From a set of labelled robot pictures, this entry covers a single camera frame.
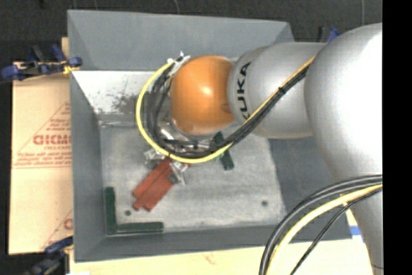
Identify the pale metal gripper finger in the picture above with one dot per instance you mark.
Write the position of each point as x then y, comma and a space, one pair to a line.
152, 157
179, 172

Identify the red-brown flat block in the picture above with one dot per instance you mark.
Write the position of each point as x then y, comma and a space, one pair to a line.
160, 198
152, 192
150, 179

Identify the grey metal bin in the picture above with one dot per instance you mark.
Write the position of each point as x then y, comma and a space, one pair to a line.
212, 190

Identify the brown cardboard board, red print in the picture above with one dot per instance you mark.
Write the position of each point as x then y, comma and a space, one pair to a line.
38, 125

